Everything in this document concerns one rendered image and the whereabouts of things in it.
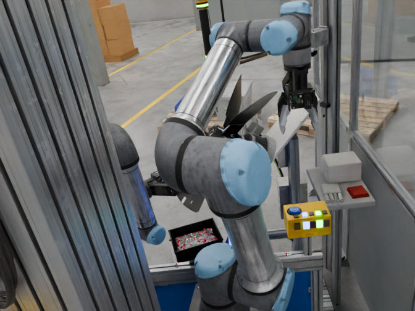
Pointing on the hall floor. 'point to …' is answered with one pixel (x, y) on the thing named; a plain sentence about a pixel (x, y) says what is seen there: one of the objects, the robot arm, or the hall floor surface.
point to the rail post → (317, 290)
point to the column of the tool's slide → (333, 140)
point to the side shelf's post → (336, 256)
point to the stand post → (293, 146)
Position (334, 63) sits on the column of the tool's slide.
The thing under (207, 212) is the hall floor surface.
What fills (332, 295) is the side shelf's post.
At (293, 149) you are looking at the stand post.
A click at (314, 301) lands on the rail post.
